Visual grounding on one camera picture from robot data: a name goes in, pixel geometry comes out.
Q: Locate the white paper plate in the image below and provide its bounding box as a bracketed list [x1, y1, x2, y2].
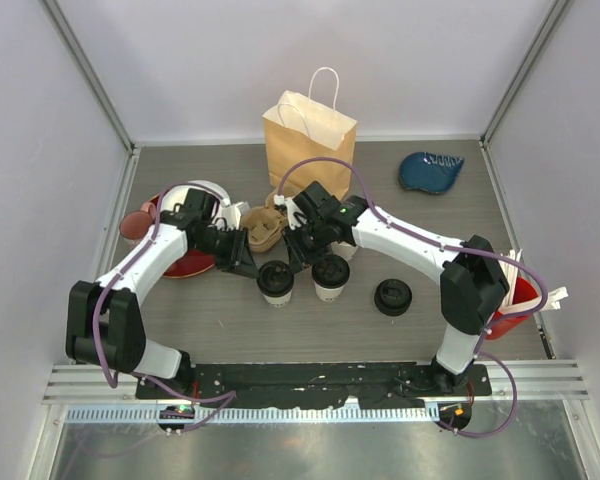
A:
[159, 180, 231, 220]

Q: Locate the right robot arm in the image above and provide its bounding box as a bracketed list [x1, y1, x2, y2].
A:
[273, 181, 510, 395]

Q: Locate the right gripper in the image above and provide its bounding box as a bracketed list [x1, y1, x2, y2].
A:
[280, 220, 330, 276]

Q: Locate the brown paper takeout bag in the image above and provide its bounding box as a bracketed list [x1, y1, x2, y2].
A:
[263, 67, 357, 199]

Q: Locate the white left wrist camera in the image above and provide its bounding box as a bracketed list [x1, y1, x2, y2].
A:
[219, 199, 251, 230]

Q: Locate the stack of black cup lids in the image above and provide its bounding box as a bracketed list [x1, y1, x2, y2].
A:
[374, 279, 413, 317]

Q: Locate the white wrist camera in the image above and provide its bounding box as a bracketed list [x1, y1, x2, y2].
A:
[273, 194, 308, 230]
[219, 199, 251, 230]

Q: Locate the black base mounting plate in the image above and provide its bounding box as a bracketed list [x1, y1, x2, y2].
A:
[163, 362, 492, 410]

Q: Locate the blue ceramic dish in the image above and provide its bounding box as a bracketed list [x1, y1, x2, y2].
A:
[398, 152, 465, 195]

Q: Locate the pink glass mug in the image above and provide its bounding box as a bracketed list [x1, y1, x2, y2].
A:
[119, 202, 156, 249]

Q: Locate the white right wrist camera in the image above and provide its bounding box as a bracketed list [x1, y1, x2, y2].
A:
[273, 194, 308, 230]

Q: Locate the red cup of straws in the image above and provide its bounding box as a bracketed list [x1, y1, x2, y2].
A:
[486, 262, 541, 340]

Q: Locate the brown cardboard cup carrier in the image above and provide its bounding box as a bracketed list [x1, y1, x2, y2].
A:
[240, 192, 288, 253]

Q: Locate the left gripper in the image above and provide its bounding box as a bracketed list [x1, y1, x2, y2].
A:
[193, 225, 261, 279]

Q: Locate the white paper cup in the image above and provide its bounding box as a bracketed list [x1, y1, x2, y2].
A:
[256, 260, 296, 308]
[313, 281, 345, 302]

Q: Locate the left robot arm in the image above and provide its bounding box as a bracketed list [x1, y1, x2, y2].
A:
[65, 181, 259, 399]

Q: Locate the black cup lid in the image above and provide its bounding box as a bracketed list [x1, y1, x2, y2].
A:
[256, 260, 296, 296]
[311, 254, 351, 289]

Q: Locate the dark red round tray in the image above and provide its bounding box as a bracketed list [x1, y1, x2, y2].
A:
[141, 195, 215, 279]

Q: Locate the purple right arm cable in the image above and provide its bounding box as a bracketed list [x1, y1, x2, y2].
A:
[277, 156, 549, 441]

